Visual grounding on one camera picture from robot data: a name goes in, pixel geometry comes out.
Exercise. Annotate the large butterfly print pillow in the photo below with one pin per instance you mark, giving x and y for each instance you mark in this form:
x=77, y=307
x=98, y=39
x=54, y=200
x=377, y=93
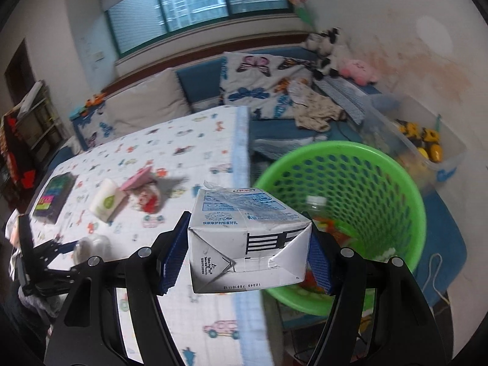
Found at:
x=259, y=84

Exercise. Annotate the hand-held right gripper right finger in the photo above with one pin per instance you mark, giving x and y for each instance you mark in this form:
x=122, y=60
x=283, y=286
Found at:
x=318, y=263

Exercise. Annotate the orange toy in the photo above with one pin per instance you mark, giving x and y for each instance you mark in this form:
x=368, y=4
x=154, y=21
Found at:
x=95, y=100

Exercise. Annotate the pale pink object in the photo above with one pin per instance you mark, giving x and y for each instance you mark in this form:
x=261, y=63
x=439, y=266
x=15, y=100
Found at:
x=12, y=230

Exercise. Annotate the yellow toy vehicles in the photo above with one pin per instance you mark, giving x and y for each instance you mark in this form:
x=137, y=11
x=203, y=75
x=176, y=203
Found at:
x=423, y=139

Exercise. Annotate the person's left forearm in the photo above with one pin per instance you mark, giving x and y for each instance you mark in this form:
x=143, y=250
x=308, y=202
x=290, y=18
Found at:
x=38, y=307

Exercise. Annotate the small butterfly print pillow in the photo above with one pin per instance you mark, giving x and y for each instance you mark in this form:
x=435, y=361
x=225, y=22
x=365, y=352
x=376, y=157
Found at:
x=95, y=129

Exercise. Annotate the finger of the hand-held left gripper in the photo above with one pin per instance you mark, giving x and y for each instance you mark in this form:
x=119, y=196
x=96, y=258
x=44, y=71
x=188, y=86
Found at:
x=57, y=251
x=59, y=277

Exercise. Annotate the shelf rack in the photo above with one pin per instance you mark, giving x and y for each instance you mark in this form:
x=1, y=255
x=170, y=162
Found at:
x=34, y=122

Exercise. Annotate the white paper cup green leaf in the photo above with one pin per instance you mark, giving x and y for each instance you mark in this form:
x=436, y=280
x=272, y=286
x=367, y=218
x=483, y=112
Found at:
x=106, y=202

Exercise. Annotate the cow plush toy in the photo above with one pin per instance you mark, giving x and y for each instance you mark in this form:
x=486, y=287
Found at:
x=335, y=63
x=324, y=42

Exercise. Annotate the green plastic basket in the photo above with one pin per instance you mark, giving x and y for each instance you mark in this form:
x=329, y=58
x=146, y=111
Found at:
x=343, y=171

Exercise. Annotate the green framed window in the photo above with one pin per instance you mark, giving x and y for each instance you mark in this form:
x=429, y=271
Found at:
x=198, y=3

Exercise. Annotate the beige pillow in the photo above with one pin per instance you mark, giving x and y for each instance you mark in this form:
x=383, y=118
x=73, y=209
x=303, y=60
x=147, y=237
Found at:
x=145, y=103

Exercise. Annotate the pink wrapper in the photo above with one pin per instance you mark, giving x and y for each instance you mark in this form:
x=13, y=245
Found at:
x=137, y=179

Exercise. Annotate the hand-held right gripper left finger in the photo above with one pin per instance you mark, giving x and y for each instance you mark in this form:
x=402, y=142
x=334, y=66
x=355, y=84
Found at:
x=173, y=255

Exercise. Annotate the clear plastic bottle white cap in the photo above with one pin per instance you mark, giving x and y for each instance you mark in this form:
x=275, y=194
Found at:
x=316, y=206

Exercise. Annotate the beige printed garment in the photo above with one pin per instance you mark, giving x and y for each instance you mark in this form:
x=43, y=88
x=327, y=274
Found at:
x=316, y=108

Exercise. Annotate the blue sofa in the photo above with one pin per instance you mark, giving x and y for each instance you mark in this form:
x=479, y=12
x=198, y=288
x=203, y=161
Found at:
x=198, y=80

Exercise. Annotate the white wall switch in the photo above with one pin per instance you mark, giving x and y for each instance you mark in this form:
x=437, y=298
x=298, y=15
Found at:
x=97, y=56

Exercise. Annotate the red white candy wrapper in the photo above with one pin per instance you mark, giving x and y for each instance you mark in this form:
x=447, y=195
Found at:
x=146, y=198

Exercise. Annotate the dark orange snack packet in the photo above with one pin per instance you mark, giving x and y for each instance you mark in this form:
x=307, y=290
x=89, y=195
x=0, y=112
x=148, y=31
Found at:
x=332, y=227

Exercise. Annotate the white milk carton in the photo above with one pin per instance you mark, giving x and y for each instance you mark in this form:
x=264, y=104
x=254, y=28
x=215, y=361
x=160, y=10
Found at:
x=244, y=247

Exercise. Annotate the grey striped folded mat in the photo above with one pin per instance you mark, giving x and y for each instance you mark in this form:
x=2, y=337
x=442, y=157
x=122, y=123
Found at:
x=350, y=99

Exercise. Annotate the pink plush toy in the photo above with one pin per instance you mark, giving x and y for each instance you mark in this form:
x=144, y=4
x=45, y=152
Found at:
x=358, y=69

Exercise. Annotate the teal toy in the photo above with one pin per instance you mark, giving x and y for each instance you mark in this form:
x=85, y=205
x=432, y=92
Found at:
x=79, y=113

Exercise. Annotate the clear plastic storage bin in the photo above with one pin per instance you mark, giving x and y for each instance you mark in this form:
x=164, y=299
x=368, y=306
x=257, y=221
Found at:
x=446, y=171

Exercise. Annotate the black box colourful print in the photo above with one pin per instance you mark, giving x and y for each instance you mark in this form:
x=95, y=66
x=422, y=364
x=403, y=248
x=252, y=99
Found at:
x=53, y=196

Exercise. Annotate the dark wooden door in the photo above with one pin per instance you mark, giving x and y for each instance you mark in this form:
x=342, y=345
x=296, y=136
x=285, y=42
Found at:
x=19, y=72

